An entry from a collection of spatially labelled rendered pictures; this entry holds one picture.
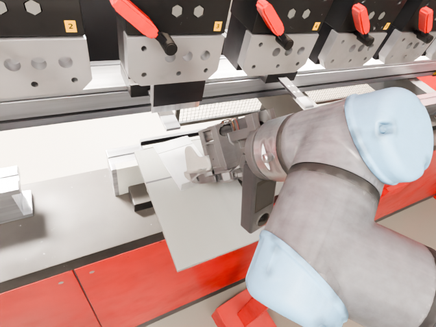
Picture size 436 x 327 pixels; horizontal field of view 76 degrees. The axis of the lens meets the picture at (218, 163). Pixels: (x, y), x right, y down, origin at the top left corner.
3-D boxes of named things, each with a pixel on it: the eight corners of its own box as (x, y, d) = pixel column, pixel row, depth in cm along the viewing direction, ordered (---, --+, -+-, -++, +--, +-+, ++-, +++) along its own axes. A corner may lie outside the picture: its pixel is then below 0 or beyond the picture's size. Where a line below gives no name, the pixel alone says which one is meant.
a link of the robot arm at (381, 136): (370, 155, 18) (402, 56, 20) (260, 163, 27) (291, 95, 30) (426, 212, 21) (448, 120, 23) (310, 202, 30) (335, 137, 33)
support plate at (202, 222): (177, 272, 44) (178, 270, 44) (133, 154, 58) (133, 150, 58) (268, 237, 52) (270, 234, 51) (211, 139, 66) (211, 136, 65)
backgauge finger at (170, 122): (147, 138, 63) (147, 121, 59) (120, 73, 77) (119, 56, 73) (196, 130, 68) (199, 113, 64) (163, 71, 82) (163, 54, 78)
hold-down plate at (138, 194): (134, 212, 62) (133, 205, 60) (128, 193, 65) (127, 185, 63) (247, 181, 75) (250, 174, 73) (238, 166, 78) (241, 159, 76)
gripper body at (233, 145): (234, 121, 46) (287, 104, 35) (248, 172, 46) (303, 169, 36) (193, 132, 42) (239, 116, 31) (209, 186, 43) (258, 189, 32)
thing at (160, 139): (143, 157, 61) (143, 148, 59) (139, 148, 63) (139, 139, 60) (224, 142, 69) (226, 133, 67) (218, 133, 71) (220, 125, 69)
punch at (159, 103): (152, 116, 54) (154, 72, 47) (150, 109, 55) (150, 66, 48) (200, 109, 58) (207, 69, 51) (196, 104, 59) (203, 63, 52)
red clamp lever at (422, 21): (436, 9, 55) (433, 39, 62) (420, 0, 57) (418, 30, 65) (427, 16, 55) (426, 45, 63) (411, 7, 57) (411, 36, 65)
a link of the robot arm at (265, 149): (331, 170, 32) (281, 193, 28) (302, 170, 36) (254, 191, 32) (316, 106, 32) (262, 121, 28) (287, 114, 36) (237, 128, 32)
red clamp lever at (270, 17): (272, 1, 38) (295, 44, 46) (257, -11, 40) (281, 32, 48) (261, 12, 39) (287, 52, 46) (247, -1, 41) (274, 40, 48)
